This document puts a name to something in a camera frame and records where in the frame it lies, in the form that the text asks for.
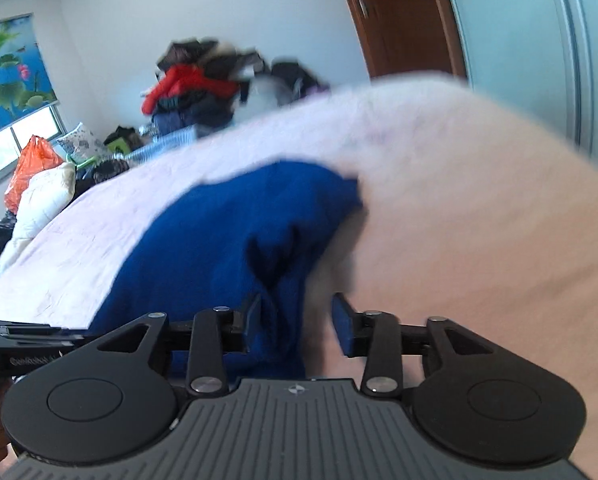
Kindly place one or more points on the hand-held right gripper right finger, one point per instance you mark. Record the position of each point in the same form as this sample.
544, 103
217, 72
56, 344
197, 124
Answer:
346, 325

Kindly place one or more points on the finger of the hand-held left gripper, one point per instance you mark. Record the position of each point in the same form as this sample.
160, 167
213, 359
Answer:
34, 332

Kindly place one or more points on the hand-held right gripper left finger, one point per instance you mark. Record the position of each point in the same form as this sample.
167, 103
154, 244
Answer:
251, 322

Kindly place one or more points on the blue beaded sweater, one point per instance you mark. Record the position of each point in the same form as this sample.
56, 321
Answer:
219, 240

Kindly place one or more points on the pile of clothes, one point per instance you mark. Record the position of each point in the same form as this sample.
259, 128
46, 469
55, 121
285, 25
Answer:
199, 87

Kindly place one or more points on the white pillow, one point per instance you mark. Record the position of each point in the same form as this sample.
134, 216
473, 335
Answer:
41, 200

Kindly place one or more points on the orange plastic bag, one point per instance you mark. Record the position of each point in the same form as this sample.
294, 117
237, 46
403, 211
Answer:
31, 170

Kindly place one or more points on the leopard print cloth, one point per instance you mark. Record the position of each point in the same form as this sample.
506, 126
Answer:
110, 170

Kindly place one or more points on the window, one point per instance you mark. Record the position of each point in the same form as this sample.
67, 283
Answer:
9, 150

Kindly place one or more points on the bed with floral sheet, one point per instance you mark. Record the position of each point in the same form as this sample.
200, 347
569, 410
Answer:
479, 185

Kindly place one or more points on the floral pillow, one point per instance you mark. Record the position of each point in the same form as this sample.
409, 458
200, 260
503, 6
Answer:
81, 142

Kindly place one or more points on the light blue knit garment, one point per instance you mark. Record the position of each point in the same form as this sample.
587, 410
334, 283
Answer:
164, 146

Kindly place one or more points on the green and black box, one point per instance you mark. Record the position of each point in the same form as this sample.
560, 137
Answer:
120, 141

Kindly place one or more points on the clear plastic bag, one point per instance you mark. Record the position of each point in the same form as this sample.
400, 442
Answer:
264, 95

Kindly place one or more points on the black bag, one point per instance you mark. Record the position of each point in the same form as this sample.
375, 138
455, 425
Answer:
296, 80

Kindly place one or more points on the lotus print roller blind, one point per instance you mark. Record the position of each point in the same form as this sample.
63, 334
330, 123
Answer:
9, 75

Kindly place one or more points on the brown wooden door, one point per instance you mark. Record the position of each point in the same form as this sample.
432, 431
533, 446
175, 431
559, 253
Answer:
399, 15

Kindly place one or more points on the pale sliding wardrobe door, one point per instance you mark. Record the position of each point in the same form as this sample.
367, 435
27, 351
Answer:
529, 45

